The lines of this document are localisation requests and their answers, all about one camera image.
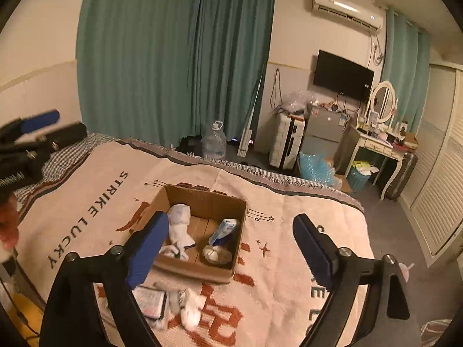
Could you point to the wide green curtain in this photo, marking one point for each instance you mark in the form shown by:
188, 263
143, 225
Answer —
134, 54

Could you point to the white louvred wardrobe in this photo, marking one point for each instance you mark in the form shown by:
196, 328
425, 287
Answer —
437, 173

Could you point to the long white sock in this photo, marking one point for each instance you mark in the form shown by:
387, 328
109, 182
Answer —
179, 224

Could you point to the brown cardboard box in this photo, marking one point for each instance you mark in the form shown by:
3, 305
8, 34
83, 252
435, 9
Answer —
206, 202

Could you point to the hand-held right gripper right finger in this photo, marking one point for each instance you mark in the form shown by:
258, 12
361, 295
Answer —
313, 253

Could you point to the clear plastic bag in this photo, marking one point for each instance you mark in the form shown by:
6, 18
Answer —
298, 99

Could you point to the black bag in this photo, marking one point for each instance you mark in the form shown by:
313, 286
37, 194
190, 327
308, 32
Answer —
190, 145

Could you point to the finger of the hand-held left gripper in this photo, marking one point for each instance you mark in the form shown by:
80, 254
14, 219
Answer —
68, 133
39, 121

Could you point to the dark suitcase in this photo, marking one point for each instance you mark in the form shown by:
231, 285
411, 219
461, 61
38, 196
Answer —
403, 177

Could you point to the blue plastic bag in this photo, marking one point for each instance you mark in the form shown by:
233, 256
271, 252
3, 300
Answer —
316, 170

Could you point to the large clear water bottle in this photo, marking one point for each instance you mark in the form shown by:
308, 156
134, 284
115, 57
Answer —
214, 142

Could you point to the grey mini fridge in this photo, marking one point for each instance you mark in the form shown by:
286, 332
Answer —
322, 130

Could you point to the person's left hand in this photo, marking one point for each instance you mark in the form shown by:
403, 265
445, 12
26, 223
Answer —
8, 224

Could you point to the white folding pole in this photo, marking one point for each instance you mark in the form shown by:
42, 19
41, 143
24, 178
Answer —
249, 130

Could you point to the oval white vanity mirror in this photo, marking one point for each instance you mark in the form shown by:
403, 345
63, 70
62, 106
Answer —
382, 101

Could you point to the small picture frame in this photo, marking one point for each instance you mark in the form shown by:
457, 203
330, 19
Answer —
373, 117

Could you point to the narrow green curtain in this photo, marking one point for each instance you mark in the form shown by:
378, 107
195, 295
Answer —
235, 61

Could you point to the white vanity table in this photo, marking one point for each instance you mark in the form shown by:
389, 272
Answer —
376, 144

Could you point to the rolled beige sock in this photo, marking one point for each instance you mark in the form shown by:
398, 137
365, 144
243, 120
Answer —
216, 255

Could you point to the teal waste bin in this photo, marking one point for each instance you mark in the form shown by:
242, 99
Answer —
360, 179

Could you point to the green curtain with eyelets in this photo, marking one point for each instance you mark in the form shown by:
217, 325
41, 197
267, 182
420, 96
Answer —
405, 68

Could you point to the white suitcase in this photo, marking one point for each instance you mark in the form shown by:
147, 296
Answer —
285, 141

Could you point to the yellow object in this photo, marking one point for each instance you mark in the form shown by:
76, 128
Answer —
23, 314

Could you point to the black wall television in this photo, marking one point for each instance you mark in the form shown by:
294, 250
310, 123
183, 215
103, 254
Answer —
342, 76

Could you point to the white air conditioner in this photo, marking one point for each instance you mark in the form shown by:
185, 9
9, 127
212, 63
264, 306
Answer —
343, 9

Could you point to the white sock with green print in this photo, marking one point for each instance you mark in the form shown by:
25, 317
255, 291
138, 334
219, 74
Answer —
173, 252

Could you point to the blue tissue pack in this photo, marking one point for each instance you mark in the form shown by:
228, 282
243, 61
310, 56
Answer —
226, 230

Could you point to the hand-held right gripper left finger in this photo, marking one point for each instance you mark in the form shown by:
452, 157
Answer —
148, 249

